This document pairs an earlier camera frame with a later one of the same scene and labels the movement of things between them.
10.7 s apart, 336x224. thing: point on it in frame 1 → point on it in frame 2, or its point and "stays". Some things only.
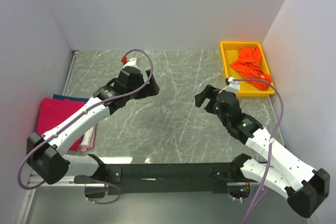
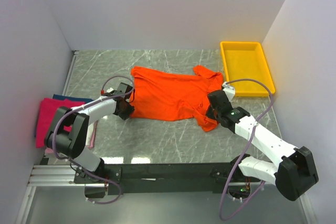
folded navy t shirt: x=58 y=96 stays
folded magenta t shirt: x=51 y=110 stays
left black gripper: x=148 y=89 → x=125 y=115
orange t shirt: x=249 y=64 → x=161 y=96
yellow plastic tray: x=230 y=55 stays
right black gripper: x=208 y=93 stays
